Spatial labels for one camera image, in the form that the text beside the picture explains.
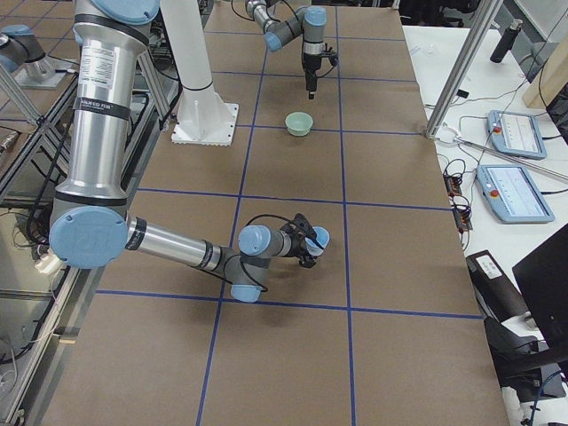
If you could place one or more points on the black box device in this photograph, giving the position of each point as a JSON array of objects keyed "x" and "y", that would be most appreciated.
[{"x": 497, "y": 292}]

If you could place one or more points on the black water bottle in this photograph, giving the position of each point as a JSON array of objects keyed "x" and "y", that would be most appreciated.
[{"x": 507, "y": 41}]

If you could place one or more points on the metal rod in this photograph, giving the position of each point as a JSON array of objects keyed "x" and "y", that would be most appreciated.
[{"x": 513, "y": 158}]

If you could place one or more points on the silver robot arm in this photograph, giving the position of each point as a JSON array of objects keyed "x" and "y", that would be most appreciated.
[
  {"x": 309, "y": 22},
  {"x": 90, "y": 224}
]

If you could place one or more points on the white pedestal column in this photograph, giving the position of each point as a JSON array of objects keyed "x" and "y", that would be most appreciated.
[{"x": 203, "y": 118}]

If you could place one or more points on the small electronics board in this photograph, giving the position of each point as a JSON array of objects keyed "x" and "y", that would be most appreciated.
[{"x": 453, "y": 184}]

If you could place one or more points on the far blue teach pendant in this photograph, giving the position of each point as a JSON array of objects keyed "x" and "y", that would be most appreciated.
[{"x": 516, "y": 134}]

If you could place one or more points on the wooden board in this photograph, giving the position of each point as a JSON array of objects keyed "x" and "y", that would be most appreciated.
[{"x": 550, "y": 80}]

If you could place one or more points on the mint green bowl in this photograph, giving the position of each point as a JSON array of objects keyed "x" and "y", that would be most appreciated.
[{"x": 298, "y": 124}]

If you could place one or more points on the blue teach pendant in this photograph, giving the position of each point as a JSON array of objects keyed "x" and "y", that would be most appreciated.
[
  {"x": 516, "y": 134},
  {"x": 512, "y": 196}
]

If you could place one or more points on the aluminium side frame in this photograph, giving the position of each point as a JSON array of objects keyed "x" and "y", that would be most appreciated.
[{"x": 151, "y": 75}]

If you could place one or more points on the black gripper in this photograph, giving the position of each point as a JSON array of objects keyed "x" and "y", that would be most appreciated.
[
  {"x": 295, "y": 244},
  {"x": 310, "y": 65}
]

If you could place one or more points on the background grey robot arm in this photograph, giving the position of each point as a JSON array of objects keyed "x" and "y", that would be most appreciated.
[{"x": 21, "y": 52}]

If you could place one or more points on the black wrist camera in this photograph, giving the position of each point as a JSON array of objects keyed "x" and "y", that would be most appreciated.
[{"x": 331, "y": 55}]

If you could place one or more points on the near blue teach pendant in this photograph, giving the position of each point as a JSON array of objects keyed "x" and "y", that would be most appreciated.
[{"x": 512, "y": 196}]

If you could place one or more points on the black computer monitor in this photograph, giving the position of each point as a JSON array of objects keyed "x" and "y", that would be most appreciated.
[{"x": 542, "y": 279}]

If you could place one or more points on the light blue plastic cup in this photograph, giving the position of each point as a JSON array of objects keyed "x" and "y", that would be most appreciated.
[{"x": 317, "y": 247}]

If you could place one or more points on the aluminium frame post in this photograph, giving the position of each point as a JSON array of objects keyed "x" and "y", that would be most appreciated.
[{"x": 485, "y": 15}]

